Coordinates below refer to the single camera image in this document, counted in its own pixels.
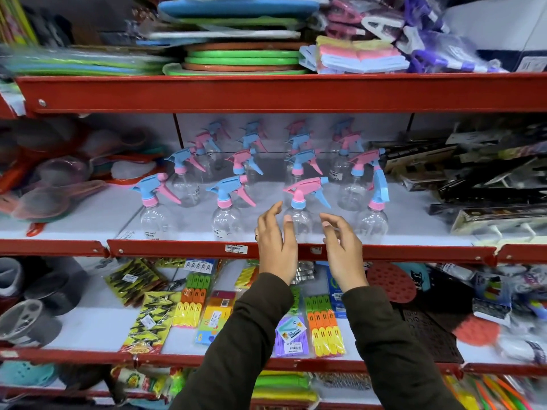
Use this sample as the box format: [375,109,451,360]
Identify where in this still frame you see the rows of clear spray bottles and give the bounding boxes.
[130,118,391,245]

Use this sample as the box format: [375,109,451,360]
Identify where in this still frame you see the person's right forearm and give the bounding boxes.
[341,285,466,410]

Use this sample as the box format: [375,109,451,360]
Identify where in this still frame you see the red metal shelf edge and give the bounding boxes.
[0,347,547,378]
[0,238,547,266]
[15,73,547,119]

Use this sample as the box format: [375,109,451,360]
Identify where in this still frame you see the person's left hand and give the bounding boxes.
[255,201,299,286]

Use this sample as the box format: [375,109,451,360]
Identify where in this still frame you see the stack of green orange round mats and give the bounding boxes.
[162,40,309,77]

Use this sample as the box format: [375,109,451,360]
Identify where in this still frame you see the pile of grey plastic containers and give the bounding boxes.
[0,255,89,348]

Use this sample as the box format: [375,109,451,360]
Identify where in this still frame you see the multicolour sticky note pack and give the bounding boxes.
[195,290,237,347]

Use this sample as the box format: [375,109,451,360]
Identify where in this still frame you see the teal plastic basket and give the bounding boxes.
[0,361,59,388]

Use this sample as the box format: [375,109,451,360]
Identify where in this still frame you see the stack of blue green flat mats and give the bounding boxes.
[137,0,330,42]

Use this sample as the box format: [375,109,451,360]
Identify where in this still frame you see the blue packet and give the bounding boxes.
[326,264,348,319]

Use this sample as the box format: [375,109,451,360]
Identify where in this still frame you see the stack of green yellow packs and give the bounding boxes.
[251,370,320,405]

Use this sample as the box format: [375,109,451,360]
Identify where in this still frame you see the orange round scrubber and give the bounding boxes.
[452,314,501,347]

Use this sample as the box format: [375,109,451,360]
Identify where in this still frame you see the person's left forearm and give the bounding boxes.
[170,272,296,410]

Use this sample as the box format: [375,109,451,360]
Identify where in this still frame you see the pile of black packaged tools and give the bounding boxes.
[382,124,547,237]

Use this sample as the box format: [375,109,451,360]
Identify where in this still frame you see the stack of green flat packs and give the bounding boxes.
[0,48,174,78]

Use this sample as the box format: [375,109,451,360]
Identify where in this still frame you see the pile of purple white clip packs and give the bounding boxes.
[395,0,507,74]

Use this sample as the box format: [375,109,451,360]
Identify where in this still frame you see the black perforated mat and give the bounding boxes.
[392,304,465,365]

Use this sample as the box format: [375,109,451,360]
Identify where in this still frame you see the pile of plastic strainers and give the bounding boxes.
[0,118,169,237]

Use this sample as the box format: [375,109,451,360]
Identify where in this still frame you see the pack of metal clips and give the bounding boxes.
[294,261,318,285]

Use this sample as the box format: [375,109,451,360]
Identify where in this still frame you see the pack of pastel sponge cloths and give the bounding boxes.
[299,36,411,75]

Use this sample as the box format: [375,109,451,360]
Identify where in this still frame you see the red round silicone mat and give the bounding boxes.
[366,262,418,305]

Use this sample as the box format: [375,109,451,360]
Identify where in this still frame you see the pack of pink clips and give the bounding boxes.
[318,0,407,41]

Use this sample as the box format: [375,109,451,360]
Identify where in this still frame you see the green orange yellow clothespin pack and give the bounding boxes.
[172,272,213,329]
[304,294,347,359]

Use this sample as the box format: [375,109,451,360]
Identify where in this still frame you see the purple pack with white label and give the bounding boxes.
[273,313,310,358]

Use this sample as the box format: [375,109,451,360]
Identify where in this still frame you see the person's right hand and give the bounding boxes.
[319,212,369,293]

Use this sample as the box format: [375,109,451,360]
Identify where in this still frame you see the yellow pack of black clips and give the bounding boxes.
[104,258,168,307]
[119,291,183,356]

